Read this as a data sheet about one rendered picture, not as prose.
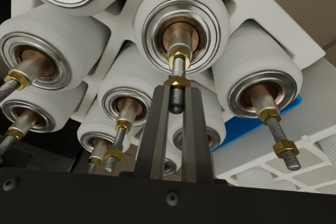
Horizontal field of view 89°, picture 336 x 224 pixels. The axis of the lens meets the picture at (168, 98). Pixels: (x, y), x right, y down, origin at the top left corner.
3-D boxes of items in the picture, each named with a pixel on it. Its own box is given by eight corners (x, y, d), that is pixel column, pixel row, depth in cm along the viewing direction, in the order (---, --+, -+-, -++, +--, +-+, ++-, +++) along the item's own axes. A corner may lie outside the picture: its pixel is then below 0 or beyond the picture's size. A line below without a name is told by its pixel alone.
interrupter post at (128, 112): (142, 108, 24) (137, 127, 22) (129, 114, 25) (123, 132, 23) (131, 97, 23) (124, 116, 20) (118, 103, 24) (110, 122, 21)
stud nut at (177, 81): (191, 97, 12) (191, 105, 11) (166, 97, 12) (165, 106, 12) (190, 73, 11) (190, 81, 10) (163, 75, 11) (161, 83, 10)
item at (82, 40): (95, -27, 29) (17, -1, 15) (132, 24, 34) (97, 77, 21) (61, 5, 33) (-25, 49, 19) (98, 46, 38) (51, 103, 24)
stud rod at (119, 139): (132, 116, 23) (115, 172, 17) (127, 118, 23) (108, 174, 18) (127, 111, 22) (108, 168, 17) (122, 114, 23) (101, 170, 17)
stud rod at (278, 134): (258, 107, 20) (286, 171, 14) (259, 101, 19) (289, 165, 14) (267, 106, 20) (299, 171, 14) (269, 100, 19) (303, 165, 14)
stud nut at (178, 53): (190, 67, 15) (190, 73, 14) (170, 68, 15) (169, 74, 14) (189, 46, 13) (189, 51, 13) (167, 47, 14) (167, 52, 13)
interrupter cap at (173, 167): (183, 162, 33) (183, 165, 33) (166, 175, 38) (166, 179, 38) (148, 150, 31) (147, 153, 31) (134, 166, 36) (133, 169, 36)
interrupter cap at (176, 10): (184, -27, 13) (184, -26, 13) (235, 41, 17) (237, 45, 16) (127, 37, 17) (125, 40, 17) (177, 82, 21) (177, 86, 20)
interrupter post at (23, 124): (41, 121, 28) (28, 138, 26) (26, 119, 28) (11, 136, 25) (36, 111, 26) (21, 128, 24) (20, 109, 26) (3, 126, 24)
